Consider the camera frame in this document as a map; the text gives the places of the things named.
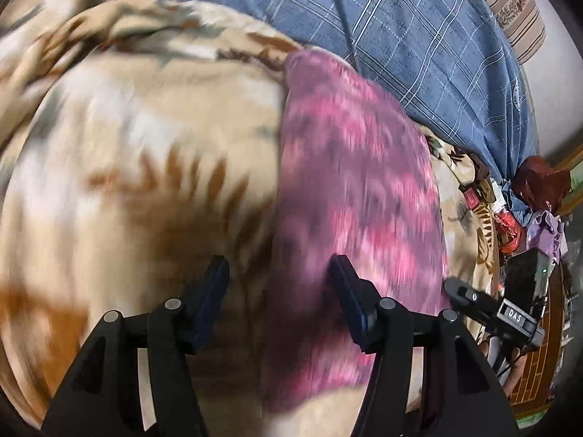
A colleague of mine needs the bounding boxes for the beige leaf print blanket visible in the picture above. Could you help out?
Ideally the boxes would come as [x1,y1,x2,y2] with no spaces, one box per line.
[0,0,502,431]

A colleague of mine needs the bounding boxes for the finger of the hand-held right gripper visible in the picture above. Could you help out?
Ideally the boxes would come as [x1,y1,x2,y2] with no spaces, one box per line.
[443,277,502,325]

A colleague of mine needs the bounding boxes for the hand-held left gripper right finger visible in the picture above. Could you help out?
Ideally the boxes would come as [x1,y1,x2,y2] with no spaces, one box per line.
[328,254,520,437]

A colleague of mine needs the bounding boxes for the blue plaid quilt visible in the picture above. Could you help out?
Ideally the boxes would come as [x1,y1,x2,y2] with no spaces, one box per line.
[59,0,541,192]

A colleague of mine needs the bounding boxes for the pink floral shirt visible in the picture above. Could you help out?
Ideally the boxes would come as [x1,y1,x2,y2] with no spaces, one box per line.
[262,49,453,415]

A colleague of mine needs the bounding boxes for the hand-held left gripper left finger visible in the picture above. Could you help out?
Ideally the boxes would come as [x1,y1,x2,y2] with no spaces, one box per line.
[41,255,231,437]

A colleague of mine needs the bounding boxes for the maroon cloth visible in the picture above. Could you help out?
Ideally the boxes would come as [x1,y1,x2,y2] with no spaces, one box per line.
[514,155,573,214]

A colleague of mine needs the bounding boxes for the lavender cloth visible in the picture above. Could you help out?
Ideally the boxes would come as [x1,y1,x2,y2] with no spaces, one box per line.
[526,209,566,256]

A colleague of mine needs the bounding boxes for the beige striped pillow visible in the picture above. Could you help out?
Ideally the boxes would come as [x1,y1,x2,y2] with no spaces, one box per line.
[465,0,547,65]

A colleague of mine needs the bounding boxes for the red plastic packet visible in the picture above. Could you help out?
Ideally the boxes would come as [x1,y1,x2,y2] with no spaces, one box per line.
[494,209,522,251]

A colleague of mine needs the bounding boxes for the person's right forearm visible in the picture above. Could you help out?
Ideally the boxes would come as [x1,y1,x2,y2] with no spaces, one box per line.
[483,338,525,399]

